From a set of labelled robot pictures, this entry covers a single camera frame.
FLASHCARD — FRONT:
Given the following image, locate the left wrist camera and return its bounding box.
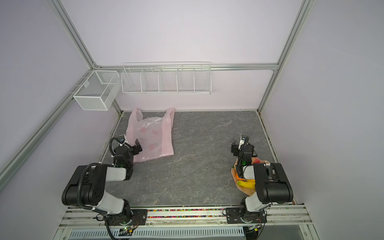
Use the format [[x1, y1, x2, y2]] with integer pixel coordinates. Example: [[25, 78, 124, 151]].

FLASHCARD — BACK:
[[117, 135, 126, 144]]

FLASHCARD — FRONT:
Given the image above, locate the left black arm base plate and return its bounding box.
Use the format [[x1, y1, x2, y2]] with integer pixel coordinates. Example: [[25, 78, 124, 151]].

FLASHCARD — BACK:
[[107, 209, 148, 226]]

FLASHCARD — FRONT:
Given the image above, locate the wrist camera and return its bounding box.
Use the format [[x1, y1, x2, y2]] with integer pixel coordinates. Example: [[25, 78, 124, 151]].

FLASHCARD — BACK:
[[240, 134, 249, 145], [117, 135, 126, 144]]

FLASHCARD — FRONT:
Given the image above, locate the small white mesh basket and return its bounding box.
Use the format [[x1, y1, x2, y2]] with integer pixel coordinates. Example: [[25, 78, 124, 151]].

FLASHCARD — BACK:
[[73, 70, 121, 111]]

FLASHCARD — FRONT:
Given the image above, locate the beige wavy fruit plate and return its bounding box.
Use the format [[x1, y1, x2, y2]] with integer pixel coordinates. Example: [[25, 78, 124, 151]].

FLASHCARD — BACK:
[[231, 159, 256, 196]]

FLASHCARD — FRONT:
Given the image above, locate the red strawberry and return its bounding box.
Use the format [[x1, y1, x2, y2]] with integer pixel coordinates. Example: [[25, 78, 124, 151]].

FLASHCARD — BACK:
[[252, 158, 261, 164]]

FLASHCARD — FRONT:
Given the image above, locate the white vent grille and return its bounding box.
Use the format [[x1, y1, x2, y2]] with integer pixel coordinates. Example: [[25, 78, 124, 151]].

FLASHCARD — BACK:
[[68, 227, 245, 240]]

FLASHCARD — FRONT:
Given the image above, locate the aluminium mounting rail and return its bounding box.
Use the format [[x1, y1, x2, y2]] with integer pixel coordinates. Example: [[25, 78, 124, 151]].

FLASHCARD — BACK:
[[58, 204, 313, 230]]

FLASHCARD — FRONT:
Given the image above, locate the pink plastic bag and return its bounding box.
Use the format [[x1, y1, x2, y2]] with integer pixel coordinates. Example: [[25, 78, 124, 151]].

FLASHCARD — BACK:
[[126, 108, 175, 163]]

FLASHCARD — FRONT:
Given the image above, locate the long white wire basket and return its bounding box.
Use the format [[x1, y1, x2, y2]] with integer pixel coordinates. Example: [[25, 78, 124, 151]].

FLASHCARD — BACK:
[[121, 62, 212, 95]]

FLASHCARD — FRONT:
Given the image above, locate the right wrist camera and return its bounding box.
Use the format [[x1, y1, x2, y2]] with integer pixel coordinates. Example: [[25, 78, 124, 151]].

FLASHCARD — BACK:
[[240, 134, 249, 145]]

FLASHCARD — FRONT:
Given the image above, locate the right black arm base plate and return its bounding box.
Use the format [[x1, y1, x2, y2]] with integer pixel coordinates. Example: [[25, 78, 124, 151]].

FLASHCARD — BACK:
[[222, 207, 267, 224]]

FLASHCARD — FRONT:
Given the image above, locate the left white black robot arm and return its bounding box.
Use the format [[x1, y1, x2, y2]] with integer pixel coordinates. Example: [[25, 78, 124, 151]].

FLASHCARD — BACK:
[[62, 136, 143, 226]]

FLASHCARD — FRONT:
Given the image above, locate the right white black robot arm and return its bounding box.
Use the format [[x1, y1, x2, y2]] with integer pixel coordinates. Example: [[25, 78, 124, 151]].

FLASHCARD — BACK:
[[226, 143, 294, 224]]

